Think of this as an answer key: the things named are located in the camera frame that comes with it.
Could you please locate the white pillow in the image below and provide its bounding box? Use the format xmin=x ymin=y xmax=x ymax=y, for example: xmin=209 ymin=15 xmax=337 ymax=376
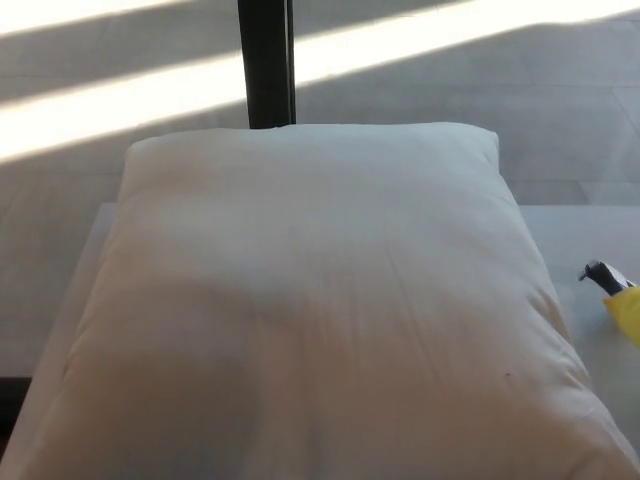
xmin=0 ymin=122 xmax=640 ymax=480

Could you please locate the black vertical post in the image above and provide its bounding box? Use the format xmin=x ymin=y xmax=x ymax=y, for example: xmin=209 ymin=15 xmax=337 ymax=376
xmin=236 ymin=0 xmax=298 ymax=130

